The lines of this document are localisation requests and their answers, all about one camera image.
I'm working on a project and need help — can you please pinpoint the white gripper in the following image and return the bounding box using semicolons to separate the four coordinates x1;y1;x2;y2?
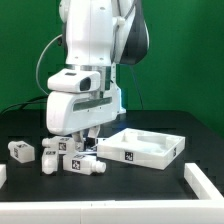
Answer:
46;87;122;151

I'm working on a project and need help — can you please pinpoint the white fence right wall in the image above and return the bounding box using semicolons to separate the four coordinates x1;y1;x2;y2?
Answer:
184;163;224;200

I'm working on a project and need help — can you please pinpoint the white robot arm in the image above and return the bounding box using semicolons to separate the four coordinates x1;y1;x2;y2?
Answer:
46;0;149;151

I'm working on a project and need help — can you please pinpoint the white square tabletop tray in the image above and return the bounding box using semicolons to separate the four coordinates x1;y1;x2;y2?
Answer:
97;128;185;170

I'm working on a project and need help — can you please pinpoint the white fence left wall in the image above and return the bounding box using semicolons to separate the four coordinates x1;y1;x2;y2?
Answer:
0;164;7;189

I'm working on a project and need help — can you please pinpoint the white fence wall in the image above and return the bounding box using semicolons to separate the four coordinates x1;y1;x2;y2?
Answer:
184;163;224;200
0;200;224;224
0;164;7;189

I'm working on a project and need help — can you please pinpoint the white fence front wall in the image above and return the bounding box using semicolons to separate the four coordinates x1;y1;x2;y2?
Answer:
0;200;224;224

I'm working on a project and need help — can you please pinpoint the black cable on table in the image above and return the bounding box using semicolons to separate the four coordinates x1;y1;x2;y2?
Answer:
0;95;49;116

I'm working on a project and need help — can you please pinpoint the white sheet with markers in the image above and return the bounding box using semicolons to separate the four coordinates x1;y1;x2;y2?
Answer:
82;138;104;154

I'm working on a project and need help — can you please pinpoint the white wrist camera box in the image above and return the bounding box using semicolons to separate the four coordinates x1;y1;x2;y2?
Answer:
47;69;100;93

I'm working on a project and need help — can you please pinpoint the grey camera cable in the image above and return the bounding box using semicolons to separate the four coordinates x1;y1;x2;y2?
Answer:
35;33;64;98

